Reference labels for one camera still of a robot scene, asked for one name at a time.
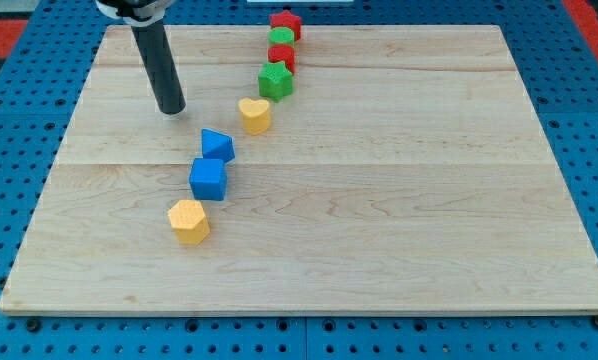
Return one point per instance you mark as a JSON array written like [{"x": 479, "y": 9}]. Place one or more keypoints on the wooden board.
[{"x": 407, "y": 175}]

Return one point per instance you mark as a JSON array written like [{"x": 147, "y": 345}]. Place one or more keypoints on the blue triangle block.
[{"x": 217, "y": 145}]

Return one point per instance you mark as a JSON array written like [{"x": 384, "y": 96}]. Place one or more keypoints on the green cylinder block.
[{"x": 281, "y": 36}]

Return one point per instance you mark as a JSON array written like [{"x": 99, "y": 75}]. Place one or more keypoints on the blue cube block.
[{"x": 208, "y": 179}]

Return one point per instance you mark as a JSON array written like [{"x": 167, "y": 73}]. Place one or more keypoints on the yellow heart block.
[{"x": 255, "y": 115}]

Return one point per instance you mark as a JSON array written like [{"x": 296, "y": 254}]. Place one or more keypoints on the red cylinder block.
[{"x": 282, "y": 53}]

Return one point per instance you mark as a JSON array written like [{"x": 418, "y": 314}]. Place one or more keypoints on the yellow hexagon block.
[{"x": 189, "y": 222}]

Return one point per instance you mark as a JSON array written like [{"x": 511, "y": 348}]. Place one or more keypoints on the red star block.
[{"x": 289, "y": 20}]

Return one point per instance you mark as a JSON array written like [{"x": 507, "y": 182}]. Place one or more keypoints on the green star block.
[{"x": 275, "y": 81}]

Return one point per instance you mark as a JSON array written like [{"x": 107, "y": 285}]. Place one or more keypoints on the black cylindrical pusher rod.
[{"x": 154, "y": 48}]

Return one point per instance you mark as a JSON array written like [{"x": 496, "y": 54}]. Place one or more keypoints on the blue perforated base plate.
[{"x": 552, "y": 43}]

